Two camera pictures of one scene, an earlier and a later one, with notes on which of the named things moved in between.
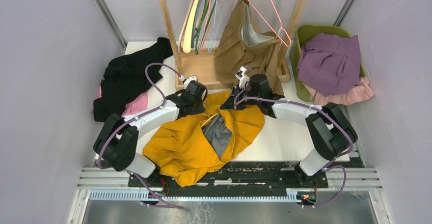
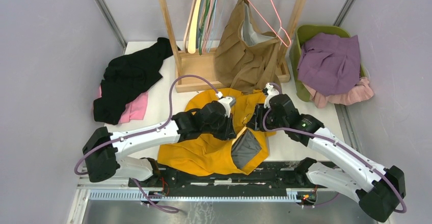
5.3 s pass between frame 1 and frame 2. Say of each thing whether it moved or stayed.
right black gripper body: moved
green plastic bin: stayed
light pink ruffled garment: stayed
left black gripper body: moved
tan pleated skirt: stayed
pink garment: stayed
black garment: stayed
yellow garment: moved
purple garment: stayed
